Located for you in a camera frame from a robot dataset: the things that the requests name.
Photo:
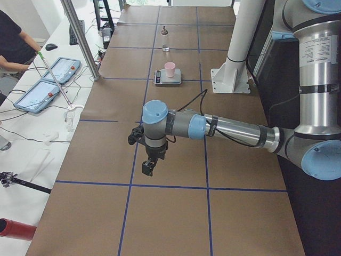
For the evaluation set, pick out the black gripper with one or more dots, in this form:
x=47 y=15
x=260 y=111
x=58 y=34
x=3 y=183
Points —
x=155 y=152

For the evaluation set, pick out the pink plastic cup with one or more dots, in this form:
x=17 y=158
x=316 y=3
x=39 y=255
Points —
x=170 y=69

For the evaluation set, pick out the clear glass sauce dispenser bottle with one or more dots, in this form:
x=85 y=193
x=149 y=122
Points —
x=165 y=39

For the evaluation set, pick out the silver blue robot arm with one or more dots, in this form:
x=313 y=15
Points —
x=314 y=145

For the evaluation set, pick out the silver digital kitchen scale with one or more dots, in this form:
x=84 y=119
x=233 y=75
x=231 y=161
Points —
x=160 y=78

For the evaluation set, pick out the reacher stick with green tip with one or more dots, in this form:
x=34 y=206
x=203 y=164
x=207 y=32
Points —
x=56 y=81

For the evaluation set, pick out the upper blue teach pendant tablet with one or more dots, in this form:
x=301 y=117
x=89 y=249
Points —
x=64 y=69

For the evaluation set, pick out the blue teach pendant tablet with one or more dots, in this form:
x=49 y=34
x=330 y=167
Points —
x=64 y=69
x=38 y=97

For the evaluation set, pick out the lower blue teach pendant tablet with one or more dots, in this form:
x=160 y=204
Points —
x=38 y=97

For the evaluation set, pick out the black tripod rod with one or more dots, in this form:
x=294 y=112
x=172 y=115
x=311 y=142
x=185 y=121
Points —
x=9 y=178

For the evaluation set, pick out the black keyboard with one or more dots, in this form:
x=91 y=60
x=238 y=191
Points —
x=72 y=35

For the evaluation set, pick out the red cylinder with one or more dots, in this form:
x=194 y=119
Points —
x=17 y=230

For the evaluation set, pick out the black computer mouse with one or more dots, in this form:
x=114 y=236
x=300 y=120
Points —
x=50 y=46

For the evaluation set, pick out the seated person in black shirt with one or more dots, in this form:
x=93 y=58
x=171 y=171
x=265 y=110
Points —
x=18 y=49

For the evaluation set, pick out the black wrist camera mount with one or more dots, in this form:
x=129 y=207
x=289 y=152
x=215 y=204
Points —
x=136 y=136

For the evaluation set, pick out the white camera pole with base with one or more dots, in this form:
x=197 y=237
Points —
x=232 y=76

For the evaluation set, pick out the aluminium frame post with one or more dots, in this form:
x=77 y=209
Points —
x=81 y=39

